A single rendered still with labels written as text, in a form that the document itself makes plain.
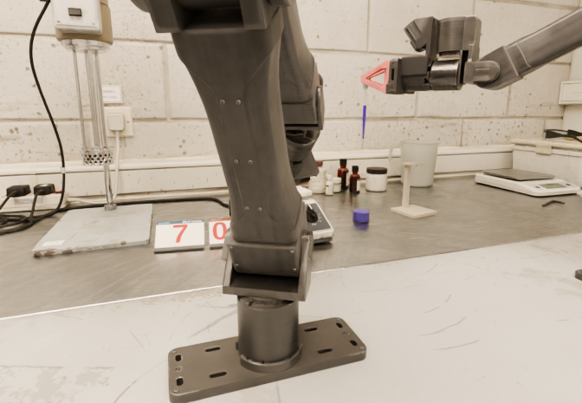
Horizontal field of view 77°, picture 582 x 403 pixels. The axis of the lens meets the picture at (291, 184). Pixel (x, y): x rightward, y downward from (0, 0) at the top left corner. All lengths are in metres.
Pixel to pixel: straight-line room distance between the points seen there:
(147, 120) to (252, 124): 0.95
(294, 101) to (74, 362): 0.36
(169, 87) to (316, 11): 0.53
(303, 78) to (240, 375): 0.30
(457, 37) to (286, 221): 0.54
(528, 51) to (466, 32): 0.11
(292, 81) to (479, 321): 0.37
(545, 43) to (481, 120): 0.99
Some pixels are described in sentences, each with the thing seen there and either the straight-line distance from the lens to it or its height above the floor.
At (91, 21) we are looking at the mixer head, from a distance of 0.84.
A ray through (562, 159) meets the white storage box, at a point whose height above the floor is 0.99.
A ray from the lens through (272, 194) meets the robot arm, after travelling 0.30.
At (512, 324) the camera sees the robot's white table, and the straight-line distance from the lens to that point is 0.55.
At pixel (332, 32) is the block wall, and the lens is 1.34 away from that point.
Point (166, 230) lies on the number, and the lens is 0.76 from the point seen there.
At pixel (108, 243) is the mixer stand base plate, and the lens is 0.78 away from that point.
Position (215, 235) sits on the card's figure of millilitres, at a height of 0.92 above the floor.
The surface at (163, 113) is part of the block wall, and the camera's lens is 1.19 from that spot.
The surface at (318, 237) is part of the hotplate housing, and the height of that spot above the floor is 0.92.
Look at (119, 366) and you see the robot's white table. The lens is 0.45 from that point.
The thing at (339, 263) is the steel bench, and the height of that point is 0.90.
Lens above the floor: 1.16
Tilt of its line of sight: 11 degrees down
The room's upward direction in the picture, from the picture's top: straight up
